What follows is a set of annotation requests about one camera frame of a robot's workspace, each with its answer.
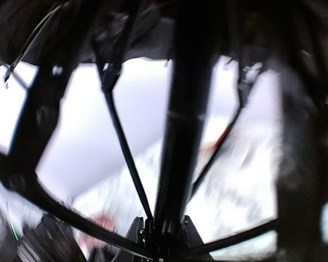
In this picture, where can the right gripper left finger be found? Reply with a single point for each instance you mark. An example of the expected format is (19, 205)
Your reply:
(135, 241)

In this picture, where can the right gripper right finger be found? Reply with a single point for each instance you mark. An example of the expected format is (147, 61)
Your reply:
(191, 236)

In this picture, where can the orange white bowl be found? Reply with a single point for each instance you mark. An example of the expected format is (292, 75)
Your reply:
(211, 145)

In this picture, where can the beige folding umbrella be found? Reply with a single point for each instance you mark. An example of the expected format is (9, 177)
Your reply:
(56, 36)

